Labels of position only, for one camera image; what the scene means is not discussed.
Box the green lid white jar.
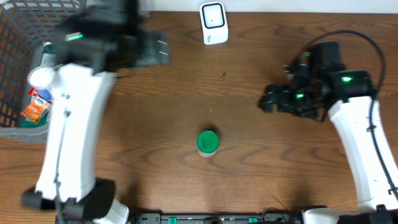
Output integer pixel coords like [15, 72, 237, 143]
[197, 130, 220, 158]

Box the white tub blue label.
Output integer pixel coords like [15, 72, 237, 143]
[27, 67, 57, 101]

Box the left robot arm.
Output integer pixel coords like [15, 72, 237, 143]
[21, 31, 169, 223]

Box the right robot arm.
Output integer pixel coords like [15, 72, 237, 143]
[258, 58, 397, 223]

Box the white barcode scanner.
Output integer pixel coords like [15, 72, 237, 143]
[199, 1, 229, 45]

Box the green box with label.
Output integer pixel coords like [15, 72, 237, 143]
[40, 42, 61, 67]

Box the grey plastic mesh basket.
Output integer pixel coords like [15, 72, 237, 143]
[1, 0, 86, 142]

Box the red packet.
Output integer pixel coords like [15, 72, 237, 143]
[28, 87, 40, 96]

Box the orange snack packet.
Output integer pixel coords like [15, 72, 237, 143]
[21, 96, 52, 123]

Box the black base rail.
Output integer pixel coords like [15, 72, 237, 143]
[131, 211, 303, 224]

